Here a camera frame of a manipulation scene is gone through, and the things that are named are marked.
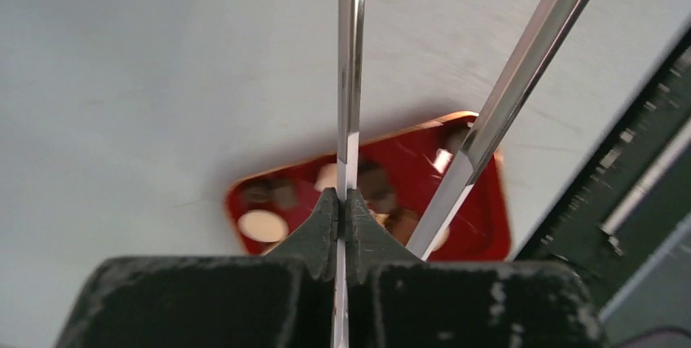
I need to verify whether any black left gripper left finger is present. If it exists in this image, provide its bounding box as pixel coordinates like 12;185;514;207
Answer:
56;189;338;347

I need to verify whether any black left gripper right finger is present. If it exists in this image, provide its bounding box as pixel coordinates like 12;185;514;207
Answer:
345;190;608;347

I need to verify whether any red rectangular tray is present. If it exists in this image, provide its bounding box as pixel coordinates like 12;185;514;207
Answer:
223;111;511;261

